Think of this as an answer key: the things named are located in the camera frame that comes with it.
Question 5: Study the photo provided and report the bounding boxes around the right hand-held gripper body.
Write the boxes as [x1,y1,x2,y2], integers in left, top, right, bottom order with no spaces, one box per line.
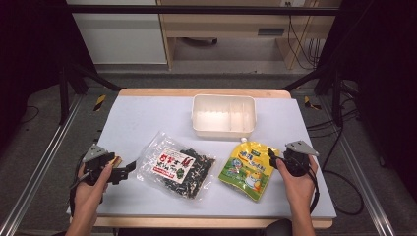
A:
[282,140,320,178]

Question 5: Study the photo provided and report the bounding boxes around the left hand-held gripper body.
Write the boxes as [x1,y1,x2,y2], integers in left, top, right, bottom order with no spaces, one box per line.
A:
[82,144,117,187]

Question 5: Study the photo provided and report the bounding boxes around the yellow spouted drink pouch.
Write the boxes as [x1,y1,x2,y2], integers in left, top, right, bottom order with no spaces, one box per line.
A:
[217,137,282,204]

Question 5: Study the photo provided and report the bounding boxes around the clear bag of dried seaweed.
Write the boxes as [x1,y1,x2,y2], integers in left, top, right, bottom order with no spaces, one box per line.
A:
[135,130,217,202]

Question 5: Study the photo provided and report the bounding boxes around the white plastic container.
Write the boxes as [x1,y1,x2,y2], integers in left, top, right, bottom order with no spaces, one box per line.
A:
[190,93,257,140]

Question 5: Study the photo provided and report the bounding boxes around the person's left hand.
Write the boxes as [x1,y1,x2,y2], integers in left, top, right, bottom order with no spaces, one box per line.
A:
[73,161,114,214]

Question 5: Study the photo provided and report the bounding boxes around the person's right hand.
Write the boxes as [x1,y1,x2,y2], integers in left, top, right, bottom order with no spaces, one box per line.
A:
[274,154,320,215]

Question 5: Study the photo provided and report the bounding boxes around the yellow black floor tape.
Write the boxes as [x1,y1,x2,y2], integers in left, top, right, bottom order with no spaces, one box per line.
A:
[303,94,323,111]
[92,93,108,113]

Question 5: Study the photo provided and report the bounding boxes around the light grey table mat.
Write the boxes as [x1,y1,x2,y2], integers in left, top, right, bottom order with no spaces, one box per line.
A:
[66,94,338,220]

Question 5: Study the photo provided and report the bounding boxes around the black chair seat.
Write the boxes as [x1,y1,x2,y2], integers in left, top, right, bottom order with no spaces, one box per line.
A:
[265,218,294,236]

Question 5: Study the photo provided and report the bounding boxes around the wooden table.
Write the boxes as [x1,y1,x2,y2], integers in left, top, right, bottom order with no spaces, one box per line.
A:
[68,88,333,230]

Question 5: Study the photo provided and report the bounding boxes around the black curtain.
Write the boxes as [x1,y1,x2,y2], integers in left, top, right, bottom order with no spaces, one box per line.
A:
[323,0,417,201]
[0,0,97,155]

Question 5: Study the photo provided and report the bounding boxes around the white cabinet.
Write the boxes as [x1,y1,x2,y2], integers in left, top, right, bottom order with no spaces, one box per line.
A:
[66,0,168,66]

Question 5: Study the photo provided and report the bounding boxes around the wooden desk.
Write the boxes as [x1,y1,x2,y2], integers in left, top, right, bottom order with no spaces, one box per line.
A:
[156,0,342,71]

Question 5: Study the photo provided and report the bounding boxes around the black horizontal bar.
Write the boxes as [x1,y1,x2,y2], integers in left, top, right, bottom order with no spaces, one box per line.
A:
[65,4,340,16]

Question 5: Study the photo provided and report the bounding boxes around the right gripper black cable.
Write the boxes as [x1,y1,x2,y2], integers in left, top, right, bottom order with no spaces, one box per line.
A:
[307,165,322,214]

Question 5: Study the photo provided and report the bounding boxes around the aluminium floor rail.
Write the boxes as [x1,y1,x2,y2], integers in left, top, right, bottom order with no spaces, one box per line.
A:
[318,94,397,236]
[0,93,84,236]

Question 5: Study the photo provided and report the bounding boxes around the thin black floor cable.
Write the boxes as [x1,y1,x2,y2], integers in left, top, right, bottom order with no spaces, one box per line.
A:
[19,104,41,126]

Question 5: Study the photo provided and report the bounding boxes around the black cables under desk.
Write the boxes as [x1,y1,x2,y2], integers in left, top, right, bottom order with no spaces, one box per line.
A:
[285,2,322,71]

